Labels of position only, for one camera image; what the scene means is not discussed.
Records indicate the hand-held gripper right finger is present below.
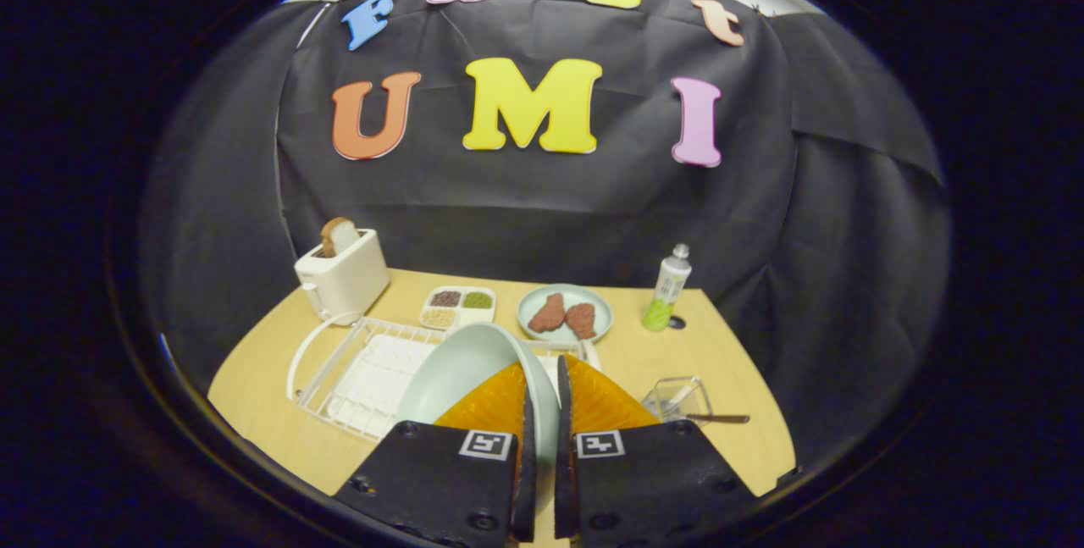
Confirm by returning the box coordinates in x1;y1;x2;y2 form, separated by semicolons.
555;353;759;548

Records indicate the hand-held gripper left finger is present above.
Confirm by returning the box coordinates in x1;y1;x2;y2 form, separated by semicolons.
333;362;539;548

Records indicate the metal wire basket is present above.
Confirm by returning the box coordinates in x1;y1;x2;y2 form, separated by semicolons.
641;375;714;429

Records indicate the white wire dish rack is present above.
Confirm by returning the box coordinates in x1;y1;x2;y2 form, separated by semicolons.
286;311;602;445

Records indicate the pale green plate with meat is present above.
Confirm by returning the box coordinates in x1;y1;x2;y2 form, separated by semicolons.
517;283;614;346

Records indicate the brown meat piece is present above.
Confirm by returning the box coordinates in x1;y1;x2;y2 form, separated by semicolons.
528;293;567;335
565;302;599;340

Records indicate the white compartment tray with seeds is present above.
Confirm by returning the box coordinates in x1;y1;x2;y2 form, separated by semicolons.
420;285;497;332

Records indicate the green drink bottle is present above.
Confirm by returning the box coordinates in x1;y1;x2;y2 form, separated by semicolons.
641;244;693;332

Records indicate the black backdrop cloth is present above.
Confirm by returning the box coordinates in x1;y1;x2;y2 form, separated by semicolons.
140;0;954;481

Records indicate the white toaster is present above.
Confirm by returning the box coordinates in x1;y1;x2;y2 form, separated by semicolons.
294;229;392;327

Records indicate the toast bread slice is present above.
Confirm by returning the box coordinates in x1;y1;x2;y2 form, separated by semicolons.
320;217;361;258

